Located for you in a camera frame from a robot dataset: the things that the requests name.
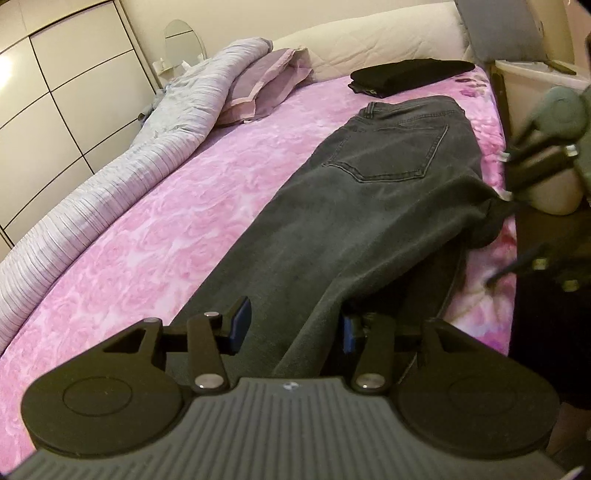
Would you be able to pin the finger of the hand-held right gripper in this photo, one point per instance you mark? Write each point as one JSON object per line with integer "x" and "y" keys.
{"x": 538, "y": 263}
{"x": 545, "y": 161}

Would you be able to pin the oval mirror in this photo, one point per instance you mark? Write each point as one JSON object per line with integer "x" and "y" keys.
{"x": 184, "y": 39}

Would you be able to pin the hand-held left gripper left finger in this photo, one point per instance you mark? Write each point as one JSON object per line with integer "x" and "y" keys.
{"x": 241, "y": 325}

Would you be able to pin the black garment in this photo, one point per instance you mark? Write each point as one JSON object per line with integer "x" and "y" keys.
{"x": 406, "y": 74}

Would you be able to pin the cream wardrobe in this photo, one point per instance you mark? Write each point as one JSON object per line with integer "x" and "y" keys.
{"x": 69, "y": 69}

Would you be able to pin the black phone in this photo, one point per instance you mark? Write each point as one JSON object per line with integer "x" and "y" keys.
{"x": 562, "y": 67}

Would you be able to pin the cream padded headboard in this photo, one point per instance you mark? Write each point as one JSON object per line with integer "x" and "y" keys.
{"x": 369, "y": 41}

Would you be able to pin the white ribbed quilt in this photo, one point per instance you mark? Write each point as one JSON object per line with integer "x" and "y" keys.
{"x": 138, "y": 152}

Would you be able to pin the grey jeans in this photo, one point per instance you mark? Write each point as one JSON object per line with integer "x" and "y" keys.
{"x": 369, "y": 207}

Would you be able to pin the pink floral blanket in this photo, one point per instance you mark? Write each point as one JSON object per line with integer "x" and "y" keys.
{"x": 184, "y": 207}

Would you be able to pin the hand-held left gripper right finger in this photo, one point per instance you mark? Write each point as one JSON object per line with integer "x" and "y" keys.
{"x": 351, "y": 334}

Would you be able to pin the purple pillow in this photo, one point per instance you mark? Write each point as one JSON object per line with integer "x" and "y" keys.
{"x": 268, "y": 83}

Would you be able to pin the white round table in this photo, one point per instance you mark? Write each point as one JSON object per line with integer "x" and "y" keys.
{"x": 554, "y": 198}

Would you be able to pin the grey cushion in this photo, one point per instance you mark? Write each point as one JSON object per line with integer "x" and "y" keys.
{"x": 498, "y": 27}

